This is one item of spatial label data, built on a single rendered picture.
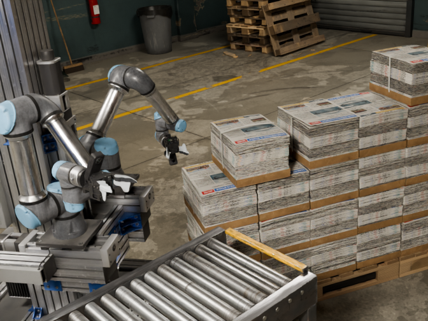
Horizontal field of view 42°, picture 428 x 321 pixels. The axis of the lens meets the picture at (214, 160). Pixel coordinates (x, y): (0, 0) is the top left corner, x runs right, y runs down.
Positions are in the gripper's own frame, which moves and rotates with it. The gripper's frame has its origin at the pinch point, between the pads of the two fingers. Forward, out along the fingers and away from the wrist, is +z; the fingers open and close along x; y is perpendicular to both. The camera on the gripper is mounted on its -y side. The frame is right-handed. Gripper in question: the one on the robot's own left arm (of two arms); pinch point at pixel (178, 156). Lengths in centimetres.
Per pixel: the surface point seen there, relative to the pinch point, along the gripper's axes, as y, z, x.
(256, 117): 20.5, 18.4, 39.4
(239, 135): 20.8, 38.9, 20.4
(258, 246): -3, 97, 1
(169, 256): -5, 84, -32
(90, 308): -6, 102, -68
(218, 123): 20.8, 17.1, 18.5
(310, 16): -41, -542, 401
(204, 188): -2.7, 38.3, 0.6
